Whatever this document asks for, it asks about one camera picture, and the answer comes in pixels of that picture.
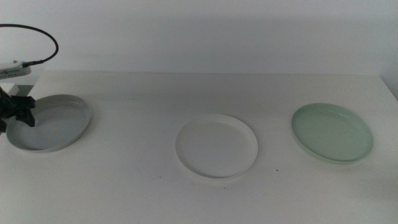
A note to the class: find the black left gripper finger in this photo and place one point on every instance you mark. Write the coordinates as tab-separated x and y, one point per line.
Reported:
27	116

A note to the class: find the grey shallow bowl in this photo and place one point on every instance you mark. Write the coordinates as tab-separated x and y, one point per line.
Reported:
59	127

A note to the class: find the white shallow bowl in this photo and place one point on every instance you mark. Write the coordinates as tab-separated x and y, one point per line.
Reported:
216	146

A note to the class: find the pale green shallow bowl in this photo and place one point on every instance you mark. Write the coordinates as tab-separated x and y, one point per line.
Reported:
332	133

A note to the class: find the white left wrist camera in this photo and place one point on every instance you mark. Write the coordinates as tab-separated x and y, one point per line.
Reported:
12	70

